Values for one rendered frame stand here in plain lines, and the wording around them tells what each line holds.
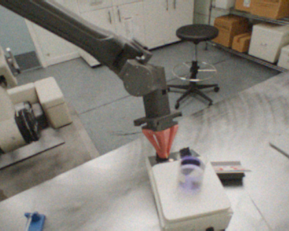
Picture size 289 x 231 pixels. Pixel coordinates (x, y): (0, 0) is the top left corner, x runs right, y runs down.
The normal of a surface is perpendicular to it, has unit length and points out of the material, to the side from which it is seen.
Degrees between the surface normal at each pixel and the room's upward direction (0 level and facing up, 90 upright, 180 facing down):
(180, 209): 0
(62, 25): 91
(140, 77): 63
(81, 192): 0
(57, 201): 0
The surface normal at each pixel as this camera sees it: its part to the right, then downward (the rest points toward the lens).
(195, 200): -0.07, -0.78
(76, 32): 0.30, 0.59
